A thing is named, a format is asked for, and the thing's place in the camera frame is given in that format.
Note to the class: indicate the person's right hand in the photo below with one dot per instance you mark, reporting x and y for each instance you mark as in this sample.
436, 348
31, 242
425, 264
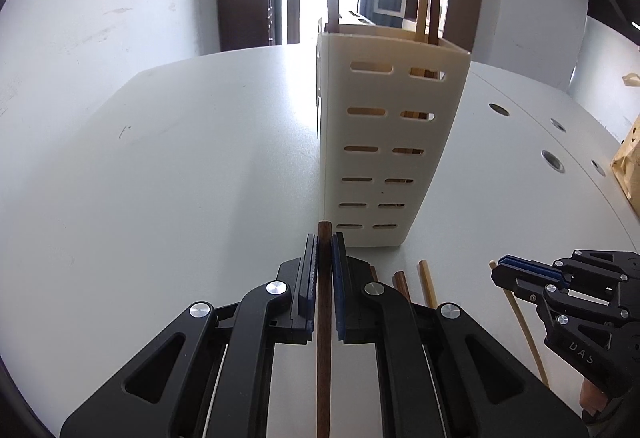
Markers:
592, 398

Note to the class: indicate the brown paper bag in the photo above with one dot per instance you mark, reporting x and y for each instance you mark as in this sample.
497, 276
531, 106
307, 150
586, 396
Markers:
631, 168

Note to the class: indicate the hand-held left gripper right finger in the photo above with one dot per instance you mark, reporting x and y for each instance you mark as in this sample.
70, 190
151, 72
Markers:
340, 278

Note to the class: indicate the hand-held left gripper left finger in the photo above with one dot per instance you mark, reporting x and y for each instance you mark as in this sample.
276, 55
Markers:
310, 268

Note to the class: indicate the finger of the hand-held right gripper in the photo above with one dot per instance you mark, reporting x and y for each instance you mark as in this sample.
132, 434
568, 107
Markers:
520, 283
530, 265

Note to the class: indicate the cream slotted utensil holder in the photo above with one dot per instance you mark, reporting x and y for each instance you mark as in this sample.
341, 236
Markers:
370, 158

